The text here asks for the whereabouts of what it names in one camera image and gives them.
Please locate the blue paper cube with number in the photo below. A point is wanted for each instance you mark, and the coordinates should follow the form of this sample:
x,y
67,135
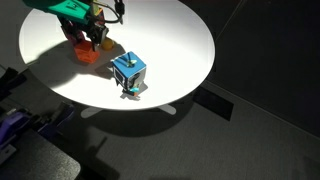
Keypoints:
x,y
128,66

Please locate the purple black clamp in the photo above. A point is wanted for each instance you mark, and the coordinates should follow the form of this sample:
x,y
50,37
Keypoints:
x,y
13,125
58,116

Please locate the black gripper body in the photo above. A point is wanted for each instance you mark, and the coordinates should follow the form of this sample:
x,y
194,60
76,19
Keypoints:
x,y
87,26

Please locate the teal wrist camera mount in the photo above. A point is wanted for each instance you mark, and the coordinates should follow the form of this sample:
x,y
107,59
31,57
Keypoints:
x,y
63,8

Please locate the small silver black toy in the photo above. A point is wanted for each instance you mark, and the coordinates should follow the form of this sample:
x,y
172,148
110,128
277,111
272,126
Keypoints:
x,y
134,88

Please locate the orange block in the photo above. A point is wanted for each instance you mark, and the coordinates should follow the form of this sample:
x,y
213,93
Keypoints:
x,y
86,52

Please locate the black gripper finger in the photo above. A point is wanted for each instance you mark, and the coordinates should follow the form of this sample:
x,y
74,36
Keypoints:
x,y
68,33
98,37

